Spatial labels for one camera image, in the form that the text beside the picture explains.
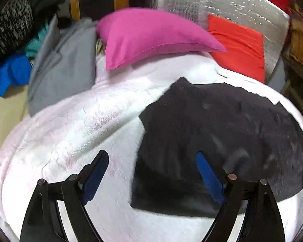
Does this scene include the pink pillow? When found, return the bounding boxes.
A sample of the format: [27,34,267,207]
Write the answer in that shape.
[96,7,228,71]

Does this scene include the grey garment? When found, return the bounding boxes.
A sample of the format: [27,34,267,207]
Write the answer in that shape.
[28,15,106,116]

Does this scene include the white bed blanket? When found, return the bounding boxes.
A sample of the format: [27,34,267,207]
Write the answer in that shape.
[0,52,303,242]

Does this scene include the red pillow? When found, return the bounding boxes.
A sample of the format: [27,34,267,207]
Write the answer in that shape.
[207,14,265,83]

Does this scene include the wooden bench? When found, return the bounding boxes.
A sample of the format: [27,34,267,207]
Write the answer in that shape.
[280,53,303,131]

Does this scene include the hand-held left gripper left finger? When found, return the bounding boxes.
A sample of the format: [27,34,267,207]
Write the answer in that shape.
[20,150,109,242]

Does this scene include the teal garment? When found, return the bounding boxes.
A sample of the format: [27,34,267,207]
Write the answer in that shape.
[25,28,49,61]

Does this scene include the blue garment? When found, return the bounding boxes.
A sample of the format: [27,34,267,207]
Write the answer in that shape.
[0,54,32,97]

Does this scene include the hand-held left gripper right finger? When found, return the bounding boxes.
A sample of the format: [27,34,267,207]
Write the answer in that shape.
[196,151,286,242]

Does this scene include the beige sofa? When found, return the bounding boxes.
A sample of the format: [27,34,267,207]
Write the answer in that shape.
[0,86,31,152]

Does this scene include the wicker basket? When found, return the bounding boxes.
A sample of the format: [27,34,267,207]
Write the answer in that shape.
[288,10,303,63]

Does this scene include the black white speckled garment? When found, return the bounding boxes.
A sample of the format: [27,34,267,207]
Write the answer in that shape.
[0,0,33,58]

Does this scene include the silver foil insulation mat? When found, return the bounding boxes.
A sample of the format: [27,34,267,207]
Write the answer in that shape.
[153,0,291,81]

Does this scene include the black quilted jacket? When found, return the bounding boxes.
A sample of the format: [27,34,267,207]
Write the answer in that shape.
[131,77,303,218]

